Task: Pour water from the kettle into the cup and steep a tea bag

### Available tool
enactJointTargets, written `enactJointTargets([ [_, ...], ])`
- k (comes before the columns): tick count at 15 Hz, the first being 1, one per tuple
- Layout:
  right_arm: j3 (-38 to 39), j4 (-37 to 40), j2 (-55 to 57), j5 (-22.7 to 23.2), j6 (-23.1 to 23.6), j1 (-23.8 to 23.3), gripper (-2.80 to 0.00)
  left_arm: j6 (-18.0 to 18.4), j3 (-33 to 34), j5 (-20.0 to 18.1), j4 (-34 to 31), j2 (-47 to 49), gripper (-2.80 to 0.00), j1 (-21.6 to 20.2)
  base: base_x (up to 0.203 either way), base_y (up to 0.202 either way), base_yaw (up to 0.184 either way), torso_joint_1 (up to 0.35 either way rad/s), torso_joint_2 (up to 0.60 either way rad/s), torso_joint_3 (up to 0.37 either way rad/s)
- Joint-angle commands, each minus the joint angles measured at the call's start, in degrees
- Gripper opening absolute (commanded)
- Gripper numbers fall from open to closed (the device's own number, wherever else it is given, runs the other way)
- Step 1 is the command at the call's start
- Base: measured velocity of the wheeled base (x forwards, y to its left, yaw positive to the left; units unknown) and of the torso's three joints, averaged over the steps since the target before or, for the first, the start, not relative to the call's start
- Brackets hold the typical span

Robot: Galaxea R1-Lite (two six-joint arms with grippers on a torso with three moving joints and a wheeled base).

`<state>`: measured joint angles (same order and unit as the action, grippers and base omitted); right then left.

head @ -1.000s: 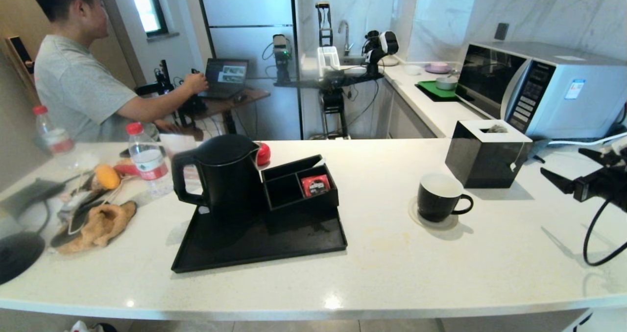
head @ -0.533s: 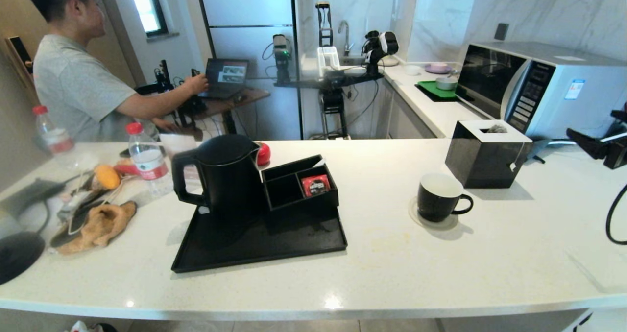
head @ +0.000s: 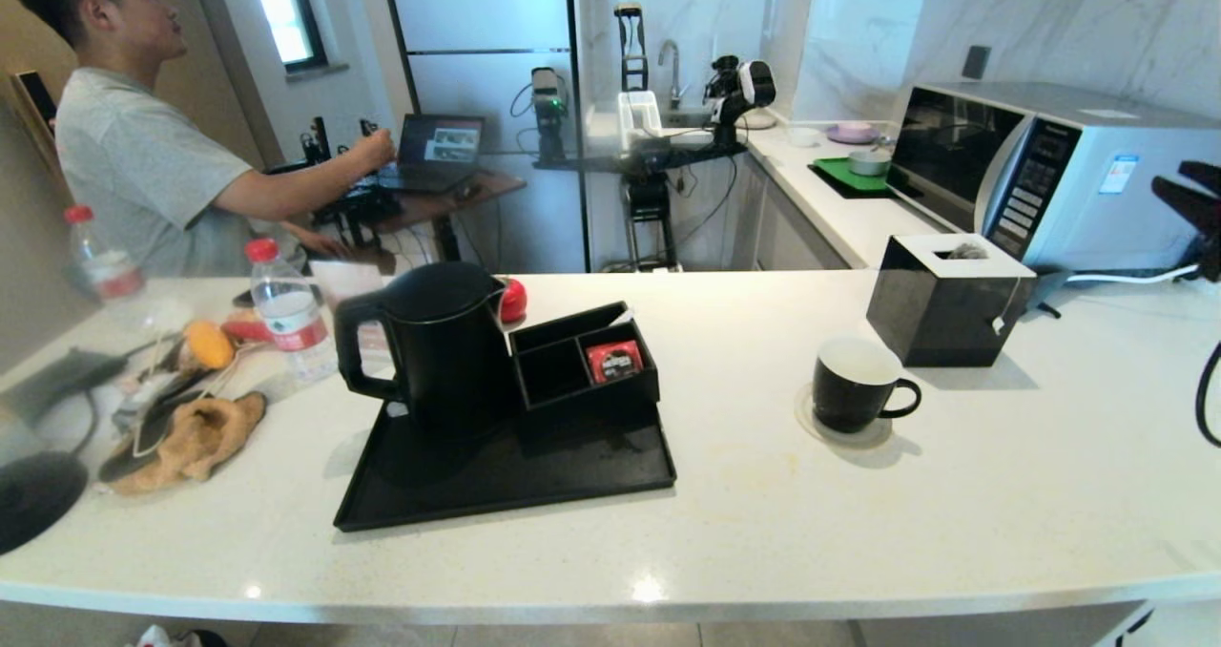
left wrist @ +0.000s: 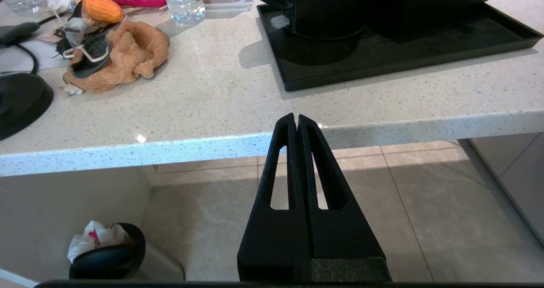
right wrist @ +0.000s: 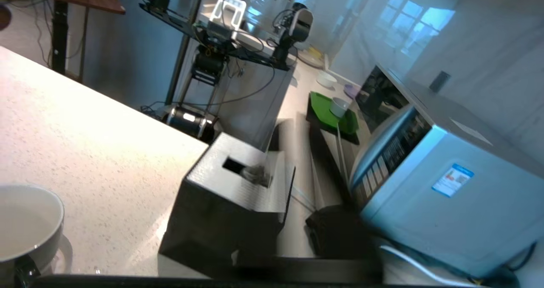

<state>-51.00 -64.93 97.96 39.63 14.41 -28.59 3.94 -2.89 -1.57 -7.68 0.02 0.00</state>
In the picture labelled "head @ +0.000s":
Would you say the white power cable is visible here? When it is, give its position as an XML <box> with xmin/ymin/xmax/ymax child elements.
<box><xmin>1064</xmin><ymin>263</ymin><xmax>1205</xmax><ymax>285</ymax></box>

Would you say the dark framed window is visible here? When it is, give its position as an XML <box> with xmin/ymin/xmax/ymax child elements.
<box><xmin>246</xmin><ymin>0</ymin><xmax>330</xmax><ymax>73</ymax></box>

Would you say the clear water bottle red cap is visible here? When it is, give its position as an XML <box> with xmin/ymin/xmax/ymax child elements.
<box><xmin>65</xmin><ymin>205</ymin><xmax>146</xmax><ymax>302</ymax></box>

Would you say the clear water bottle red label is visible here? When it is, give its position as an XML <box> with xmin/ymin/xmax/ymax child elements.
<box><xmin>246</xmin><ymin>239</ymin><xmax>337</xmax><ymax>383</ymax></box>

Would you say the black device with green light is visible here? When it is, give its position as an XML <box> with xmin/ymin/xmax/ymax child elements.
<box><xmin>529</xmin><ymin>65</ymin><xmax>569</xmax><ymax>161</ymax></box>

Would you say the grey pyramid tea bag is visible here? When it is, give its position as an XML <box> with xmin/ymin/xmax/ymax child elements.
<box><xmin>944</xmin><ymin>240</ymin><xmax>1024</xmax><ymax>336</ymax></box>

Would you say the red mesh pouch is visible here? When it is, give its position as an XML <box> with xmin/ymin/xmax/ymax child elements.
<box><xmin>224</xmin><ymin>311</ymin><xmax>278</xmax><ymax>344</ymax></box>

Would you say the black compartment organizer box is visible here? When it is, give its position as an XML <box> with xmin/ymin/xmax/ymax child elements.
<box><xmin>508</xmin><ymin>301</ymin><xmax>661</xmax><ymax>438</ymax></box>

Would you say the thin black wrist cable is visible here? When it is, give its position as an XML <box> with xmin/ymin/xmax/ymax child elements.
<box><xmin>1194</xmin><ymin>340</ymin><xmax>1221</xmax><ymax>449</ymax></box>

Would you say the translucent white box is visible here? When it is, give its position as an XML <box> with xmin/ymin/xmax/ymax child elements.
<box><xmin>618</xmin><ymin>89</ymin><xmax>666</xmax><ymax>137</ymax></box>

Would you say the black electric kettle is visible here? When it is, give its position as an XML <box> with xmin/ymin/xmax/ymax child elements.
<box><xmin>332</xmin><ymin>261</ymin><xmax>511</xmax><ymax>446</ymax></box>

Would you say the silver microwave oven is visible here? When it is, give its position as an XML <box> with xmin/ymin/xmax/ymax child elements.
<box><xmin>884</xmin><ymin>81</ymin><xmax>1221</xmax><ymax>274</ymax></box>

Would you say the round clear coaster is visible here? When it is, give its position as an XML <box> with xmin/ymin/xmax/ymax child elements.
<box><xmin>795</xmin><ymin>381</ymin><xmax>894</xmax><ymax>449</ymax></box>

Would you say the black rectangular serving tray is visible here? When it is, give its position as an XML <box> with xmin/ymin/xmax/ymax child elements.
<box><xmin>332</xmin><ymin>394</ymin><xmax>678</xmax><ymax>533</ymax></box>

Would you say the white kitchen cabinet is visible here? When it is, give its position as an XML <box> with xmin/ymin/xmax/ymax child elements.
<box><xmin>744</xmin><ymin>156</ymin><xmax>850</xmax><ymax>271</ymax></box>

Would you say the chrome kitchen faucet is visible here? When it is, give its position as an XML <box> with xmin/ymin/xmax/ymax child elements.
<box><xmin>658</xmin><ymin>39</ymin><xmax>683</xmax><ymax>111</ymax></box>

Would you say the white red shoe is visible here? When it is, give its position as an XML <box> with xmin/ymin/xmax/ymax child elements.
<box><xmin>134</xmin><ymin>624</ymin><xmax>203</xmax><ymax>647</ymax></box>

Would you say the man in grey shirt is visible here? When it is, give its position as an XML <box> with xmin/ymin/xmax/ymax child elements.
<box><xmin>5</xmin><ymin>0</ymin><xmax>397</xmax><ymax>279</ymax></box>

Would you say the black strap tangle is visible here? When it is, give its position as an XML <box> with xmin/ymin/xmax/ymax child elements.
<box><xmin>100</xmin><ymin>356</ymin><xmax>239</xmax><ymax>484</ymax></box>

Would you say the red instant coffee sachet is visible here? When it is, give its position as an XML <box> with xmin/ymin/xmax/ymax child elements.
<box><xmin>585</xmin><ymin>340</ymin><xmax>645</xmax><ymax>384</ymax></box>

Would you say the black open laptop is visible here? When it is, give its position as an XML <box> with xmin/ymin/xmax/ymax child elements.
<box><xmin>386</xmin><ymin>113</ymin><xmax>485</xmax><ymax>193</ymax></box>

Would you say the black tray under mat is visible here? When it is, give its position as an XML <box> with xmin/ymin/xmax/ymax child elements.
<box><xmin>808</xmin><ymin>161</ymin><xmax>898</xmax><ymax>198</ymax></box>

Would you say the black centre stand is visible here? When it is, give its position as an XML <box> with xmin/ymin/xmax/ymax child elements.
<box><xmin>615</xmin><ymin>1</ymin><xmax>680</xmax><ymax>271</ymax></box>

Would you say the grey white refrigerator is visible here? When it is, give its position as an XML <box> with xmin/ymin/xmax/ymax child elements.
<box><xmin>380</xmin><ymin>0</ymin><xmax>588</xmax><ymax>274</ymax></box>

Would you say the black tissue box white lid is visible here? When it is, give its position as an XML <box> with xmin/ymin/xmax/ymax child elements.
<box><xmin>866</xmin><ymin>233</ymin><xmax>1037</xmax><ymax>368</ymax></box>

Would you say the orange oval toy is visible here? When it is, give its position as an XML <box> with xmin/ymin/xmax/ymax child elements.
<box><xmin>184</xmin><ymin>320</ymin><xmax>237</xmax><ymax>371</ymax></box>

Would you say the green mat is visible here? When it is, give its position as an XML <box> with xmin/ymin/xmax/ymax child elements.
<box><xmin>813</xmin><ymin>156</ymin><xmax>893</xmax><ymax>192</ymax></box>

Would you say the black mug white inside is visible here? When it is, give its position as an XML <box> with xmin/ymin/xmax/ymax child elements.
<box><xmin>813</xmin><ymin>336</ymin><xmax>922</xmax><ymax>434</ymax></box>

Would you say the black round kettle base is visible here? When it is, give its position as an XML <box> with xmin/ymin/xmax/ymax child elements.
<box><xmin>0</xmin><ymin>451</ymin><xmax>92</xmax><ymax>554</ymax></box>

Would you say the brown wooden desk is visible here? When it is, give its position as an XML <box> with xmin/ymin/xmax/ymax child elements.
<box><xmin>367</xmin><ymin>170</ymin><xmax>528</xmax><ymax>276</ymax></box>

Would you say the black door lock handle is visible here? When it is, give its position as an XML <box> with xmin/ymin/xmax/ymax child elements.
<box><xmin>11</xmin><ymin>70</ymin><xmax>60</xmax><ymax>137</ymax></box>

